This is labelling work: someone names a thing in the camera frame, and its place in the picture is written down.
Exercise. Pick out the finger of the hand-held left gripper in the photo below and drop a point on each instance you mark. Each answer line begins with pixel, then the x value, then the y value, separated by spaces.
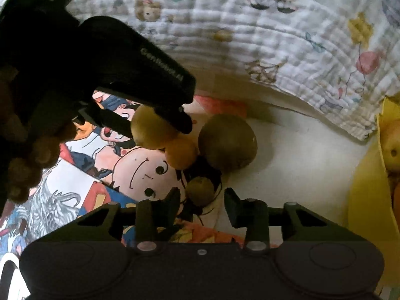
pixel 106 118
pixel 184 122

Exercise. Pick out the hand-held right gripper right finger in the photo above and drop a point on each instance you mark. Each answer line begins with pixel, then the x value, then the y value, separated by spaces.
pixel 234 207

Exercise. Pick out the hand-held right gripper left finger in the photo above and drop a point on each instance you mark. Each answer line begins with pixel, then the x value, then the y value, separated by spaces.
pixel 172 203

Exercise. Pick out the small brown longan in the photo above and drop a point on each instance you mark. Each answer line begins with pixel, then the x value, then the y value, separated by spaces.
pixel 200 191

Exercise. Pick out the small orange kumquat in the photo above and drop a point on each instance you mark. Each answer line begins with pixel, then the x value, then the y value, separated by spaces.
pixel 181 154

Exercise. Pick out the yellow lemon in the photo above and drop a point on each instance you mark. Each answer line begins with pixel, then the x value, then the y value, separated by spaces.
pixel 150 131

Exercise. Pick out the brown kiwi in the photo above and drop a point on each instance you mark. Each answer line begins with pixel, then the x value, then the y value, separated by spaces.
pixel 228 143

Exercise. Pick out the person's left hand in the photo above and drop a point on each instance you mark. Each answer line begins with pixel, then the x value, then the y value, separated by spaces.
pixel 43 153

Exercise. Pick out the colourful anime poster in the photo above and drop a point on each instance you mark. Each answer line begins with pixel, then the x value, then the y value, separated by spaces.
pixel 137 168

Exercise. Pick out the printed white muslin blanket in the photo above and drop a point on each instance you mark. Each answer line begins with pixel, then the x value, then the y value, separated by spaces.
pixel 250 37

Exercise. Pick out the yellow plastic bowl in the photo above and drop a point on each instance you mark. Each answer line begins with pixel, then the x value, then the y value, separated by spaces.
pixel 365 193

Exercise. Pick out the yellow fruit in bowl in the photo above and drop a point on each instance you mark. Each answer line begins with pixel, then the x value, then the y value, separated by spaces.
pixel 392 147

